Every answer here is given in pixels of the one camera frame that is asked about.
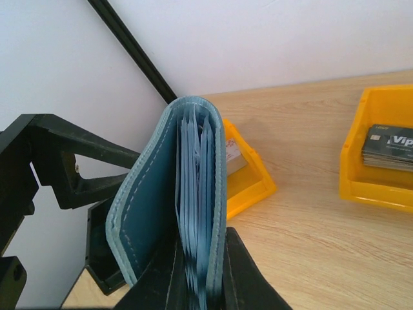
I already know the white card stack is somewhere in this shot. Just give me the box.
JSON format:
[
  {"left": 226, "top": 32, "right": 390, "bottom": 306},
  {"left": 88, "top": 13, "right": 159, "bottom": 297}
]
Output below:
[{"left": 225, "top": 138, "right": 247, "bottom": 176}]

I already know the yellow bin with black cards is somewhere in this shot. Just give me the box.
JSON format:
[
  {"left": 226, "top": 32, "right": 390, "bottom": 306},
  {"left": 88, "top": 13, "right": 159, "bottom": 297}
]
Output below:
[{"left": 339, "top": 85, "right": 412, "bottom": 212}]

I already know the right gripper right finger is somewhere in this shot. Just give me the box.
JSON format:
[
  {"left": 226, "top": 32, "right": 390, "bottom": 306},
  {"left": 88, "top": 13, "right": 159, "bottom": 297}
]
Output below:
[{"left": 223, "top": 227, "right": 290, "bottom": 310}]

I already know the black card stack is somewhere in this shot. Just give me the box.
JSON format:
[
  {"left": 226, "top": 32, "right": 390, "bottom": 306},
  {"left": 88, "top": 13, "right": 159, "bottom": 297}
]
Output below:
[{"left": 361, "top": 124, "right": 412, "bottom": 172}]

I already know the blue leather card holder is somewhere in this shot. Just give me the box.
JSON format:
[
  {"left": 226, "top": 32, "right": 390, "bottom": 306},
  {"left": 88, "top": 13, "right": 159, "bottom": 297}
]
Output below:
[{"left": 105, "top": 96, "right": 227, "bottom": 309}]

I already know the yellow bin left group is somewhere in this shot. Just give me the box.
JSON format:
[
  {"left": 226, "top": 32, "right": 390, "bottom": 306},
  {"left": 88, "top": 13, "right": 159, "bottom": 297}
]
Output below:
[{"left": 223, "top": 119, "right": 277, "bottom": 220}]

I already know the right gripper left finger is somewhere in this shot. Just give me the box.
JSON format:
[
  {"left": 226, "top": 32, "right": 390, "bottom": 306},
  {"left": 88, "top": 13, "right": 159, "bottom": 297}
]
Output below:
[{"left": 114, "top": 238, "right": 188, "bottom": 310}]

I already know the black storage bin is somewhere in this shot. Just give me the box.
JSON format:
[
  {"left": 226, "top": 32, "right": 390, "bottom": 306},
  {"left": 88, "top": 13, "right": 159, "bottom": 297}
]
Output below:
[{"left": 85, "top": 198, "right": 125, "bottom": 295}]

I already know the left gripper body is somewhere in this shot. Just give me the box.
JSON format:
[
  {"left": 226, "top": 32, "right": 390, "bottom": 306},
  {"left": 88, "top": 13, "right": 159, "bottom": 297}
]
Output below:
[{"left": 1, "top": 163, "right": 39, "bottom": 309}]

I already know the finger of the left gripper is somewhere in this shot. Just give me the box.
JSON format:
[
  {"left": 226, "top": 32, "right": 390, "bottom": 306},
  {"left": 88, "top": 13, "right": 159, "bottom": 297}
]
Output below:
[{"left": 1, "top": 114, "right": 139, "bottom": 210}]

